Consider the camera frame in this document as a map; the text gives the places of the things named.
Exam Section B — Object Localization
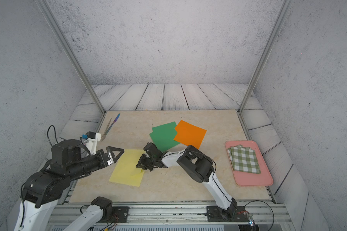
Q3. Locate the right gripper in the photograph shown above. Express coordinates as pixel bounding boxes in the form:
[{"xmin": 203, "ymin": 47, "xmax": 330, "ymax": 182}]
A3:
[{"xmin": 133, "ymin": 153, "xmax": 156, "ymax": 172}]

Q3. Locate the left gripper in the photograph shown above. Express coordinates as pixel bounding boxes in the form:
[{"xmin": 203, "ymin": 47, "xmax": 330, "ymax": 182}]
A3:
[{"xmin": 67, "ymin": 145, "xmax": 126, "ymax": 180}]

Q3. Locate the yellow paper sheet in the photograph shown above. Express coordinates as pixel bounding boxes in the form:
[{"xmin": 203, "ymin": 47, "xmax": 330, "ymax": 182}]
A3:
[
  {"xmin": 130, "ymin": 168, "xmax": 145, "ymax": 176},
  {"xmin": 109, "ymin": 149, "xmax": 144, "ymax": 187}
]

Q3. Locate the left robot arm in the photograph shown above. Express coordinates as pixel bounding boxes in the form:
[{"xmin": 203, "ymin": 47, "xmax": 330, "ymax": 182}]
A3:
[{"xmin": 14, "ymin": 140, "xmax": 124, "ymax": 231}]

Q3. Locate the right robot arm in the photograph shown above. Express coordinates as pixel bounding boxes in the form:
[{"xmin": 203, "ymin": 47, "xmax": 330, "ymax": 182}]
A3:
[{"xmin": 136, "ymin": 142, "xmax": 241, "ymax": 219}]

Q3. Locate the green paper sheet bottom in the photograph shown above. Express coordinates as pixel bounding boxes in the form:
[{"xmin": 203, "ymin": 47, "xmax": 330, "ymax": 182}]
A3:
[{"xmin": 149, "ymin": 129, "xmax": 179, "ymax": 152}]

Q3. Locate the green paper sheet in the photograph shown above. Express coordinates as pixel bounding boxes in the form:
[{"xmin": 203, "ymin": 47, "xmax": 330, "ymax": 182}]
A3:
[
  {"xmin": 152, "ymin": 122, "xmax": 177, "ymax": 134},
  {"xmin": 149, "ymin": 129, "xmax": 179, "ymax": 152}
]

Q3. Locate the blue purple pen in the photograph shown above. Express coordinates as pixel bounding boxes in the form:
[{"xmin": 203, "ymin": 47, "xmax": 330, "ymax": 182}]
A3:
[{"xmin": 107, "ymin": 114, "xmax": 120, "ymax": 134}]

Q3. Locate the green paper sheet top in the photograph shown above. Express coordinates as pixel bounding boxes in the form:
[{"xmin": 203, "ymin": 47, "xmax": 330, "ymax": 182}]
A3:
[{"xmin": 152, "ymin": 122, "xmax": 177, "ymax": 134}]

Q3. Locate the orange paper sheet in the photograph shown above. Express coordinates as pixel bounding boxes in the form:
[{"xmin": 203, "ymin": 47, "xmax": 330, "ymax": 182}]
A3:
[{"xmin": 174, "ymin": 120, "xmax": 207, "ymax": 149}]

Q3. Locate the pink plastic tray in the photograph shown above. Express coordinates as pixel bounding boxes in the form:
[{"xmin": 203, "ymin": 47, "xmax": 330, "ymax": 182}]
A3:
[{"xmin": 225, "ymin": 141, "xmax": 274, "ymax": 186}]

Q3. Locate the green checkered cloth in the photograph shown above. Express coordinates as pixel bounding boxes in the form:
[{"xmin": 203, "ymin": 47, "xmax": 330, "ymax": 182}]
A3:
[{"xmin": 227, "ymin": 145, "xmax": 261, "ymax": 174}]

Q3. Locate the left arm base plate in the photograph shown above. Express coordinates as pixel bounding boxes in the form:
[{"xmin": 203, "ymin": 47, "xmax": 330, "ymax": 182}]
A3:
[{"xmin": 99, "ymin": 206, "xmax": 130, "ymax": 223}]

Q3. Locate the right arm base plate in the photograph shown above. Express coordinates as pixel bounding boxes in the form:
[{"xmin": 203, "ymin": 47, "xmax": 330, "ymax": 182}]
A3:
[{"xmin": 205, "ymin": 206, "xmax": 249, "ymax": 222}]

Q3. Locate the black cable right base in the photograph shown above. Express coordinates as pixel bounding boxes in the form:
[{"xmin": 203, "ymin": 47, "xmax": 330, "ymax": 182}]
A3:
[{"xmin": 244, "ymin": 200, "xmax": 276, "ymax": 231}]

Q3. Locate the left aluminium frame post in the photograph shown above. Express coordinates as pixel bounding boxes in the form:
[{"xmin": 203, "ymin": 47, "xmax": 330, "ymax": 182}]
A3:
[{"xmin": 36, "ymin": 0, "xmax": 106, "ymax": 115}]

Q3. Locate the aluminium frame post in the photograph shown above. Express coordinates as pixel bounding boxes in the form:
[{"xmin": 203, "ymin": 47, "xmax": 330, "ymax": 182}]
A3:
[
  {"xmin": 238, "ymin": 0, "xmax": 293, "ymax": 115},
  {"xmin": 36, "ymin": 0, "xmax": 106, "ymax": 115}
]

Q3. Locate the right aluminium frame post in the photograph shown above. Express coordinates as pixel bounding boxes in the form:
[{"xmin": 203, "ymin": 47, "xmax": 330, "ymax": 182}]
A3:
[{"xmin": 238, "ymin": 0, "xmax": 293, "ymax": 115}]

